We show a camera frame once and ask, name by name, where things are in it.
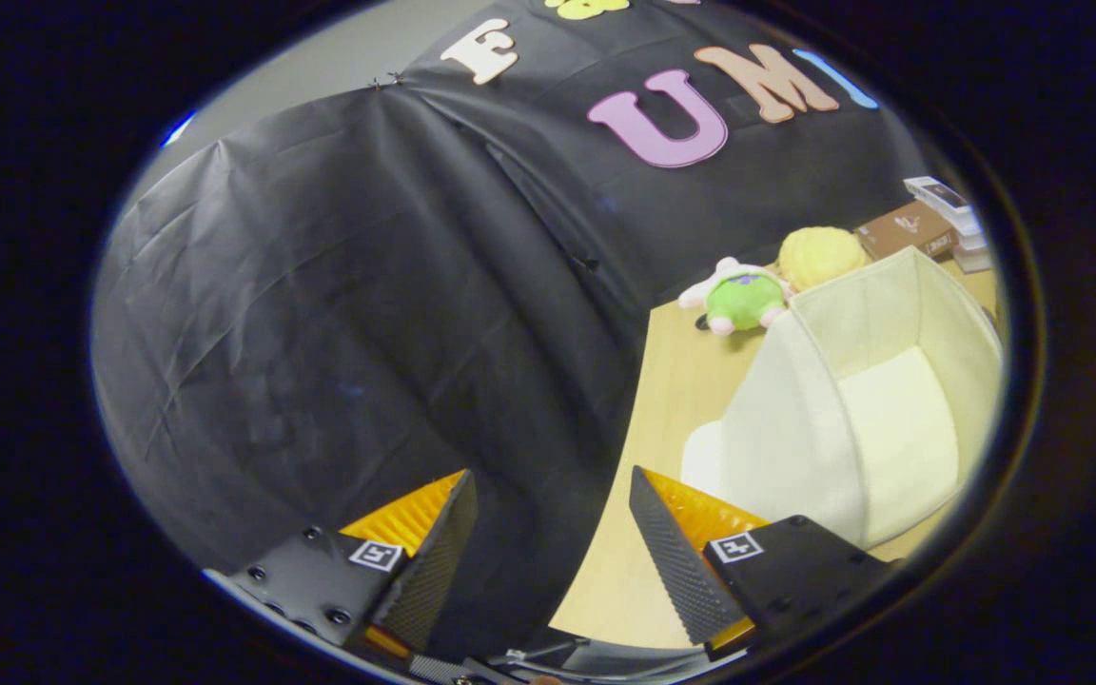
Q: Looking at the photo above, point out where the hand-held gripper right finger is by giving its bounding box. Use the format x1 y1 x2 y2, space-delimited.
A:
629 465 896 657

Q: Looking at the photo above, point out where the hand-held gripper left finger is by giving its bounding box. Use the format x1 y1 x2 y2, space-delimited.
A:
204 468 479 662

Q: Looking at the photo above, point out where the beige fabric storage box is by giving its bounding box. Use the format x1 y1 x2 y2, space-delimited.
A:
681 245 1004 551

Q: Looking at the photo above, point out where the green and pink plush toy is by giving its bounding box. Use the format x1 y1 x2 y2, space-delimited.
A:
678 257 792 337

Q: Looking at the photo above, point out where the yellow plush toy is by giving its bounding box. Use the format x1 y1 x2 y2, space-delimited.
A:
776 225 871 293

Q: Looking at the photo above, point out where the brown book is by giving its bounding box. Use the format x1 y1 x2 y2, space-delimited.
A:
854 200 958 261

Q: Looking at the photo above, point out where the plain white book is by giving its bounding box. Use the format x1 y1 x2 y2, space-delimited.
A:
943 207 987 246

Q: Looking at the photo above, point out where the white book with portrait cover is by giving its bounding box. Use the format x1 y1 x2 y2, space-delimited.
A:
903 176 974 214

